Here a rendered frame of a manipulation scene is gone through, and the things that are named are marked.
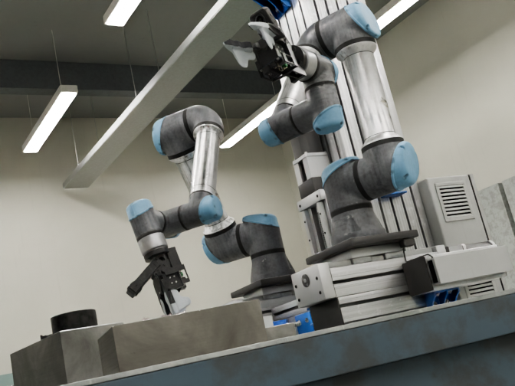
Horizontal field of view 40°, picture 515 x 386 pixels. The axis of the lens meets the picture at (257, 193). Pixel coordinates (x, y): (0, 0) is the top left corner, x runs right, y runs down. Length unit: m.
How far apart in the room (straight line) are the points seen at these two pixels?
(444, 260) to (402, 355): 1.22
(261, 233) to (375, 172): 0.58
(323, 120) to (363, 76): 0.31
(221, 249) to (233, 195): 7.44
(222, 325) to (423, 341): 0.38
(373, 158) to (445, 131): 6.30
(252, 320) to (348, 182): 0.98
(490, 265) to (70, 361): 1.14
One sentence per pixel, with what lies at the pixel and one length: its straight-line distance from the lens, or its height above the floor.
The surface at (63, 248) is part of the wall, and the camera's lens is 8.64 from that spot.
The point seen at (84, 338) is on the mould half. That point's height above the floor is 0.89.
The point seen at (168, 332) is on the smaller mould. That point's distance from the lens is 0.92.
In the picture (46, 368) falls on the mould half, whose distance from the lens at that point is 1.30.
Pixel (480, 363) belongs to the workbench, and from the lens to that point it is 0.68.
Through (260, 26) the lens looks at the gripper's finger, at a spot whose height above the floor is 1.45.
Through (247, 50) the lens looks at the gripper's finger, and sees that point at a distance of 1.55.
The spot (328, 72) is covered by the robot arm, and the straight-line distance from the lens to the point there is 1.70.
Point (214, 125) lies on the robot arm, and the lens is 2.18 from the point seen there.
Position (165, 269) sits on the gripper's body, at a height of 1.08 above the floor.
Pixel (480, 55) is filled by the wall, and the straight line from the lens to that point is 7.86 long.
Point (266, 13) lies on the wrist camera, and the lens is 1.61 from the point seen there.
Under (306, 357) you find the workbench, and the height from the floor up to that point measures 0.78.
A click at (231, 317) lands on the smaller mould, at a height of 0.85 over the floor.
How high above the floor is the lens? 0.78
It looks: 14 degrees up
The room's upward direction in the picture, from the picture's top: 13 degrees counter-clockwise
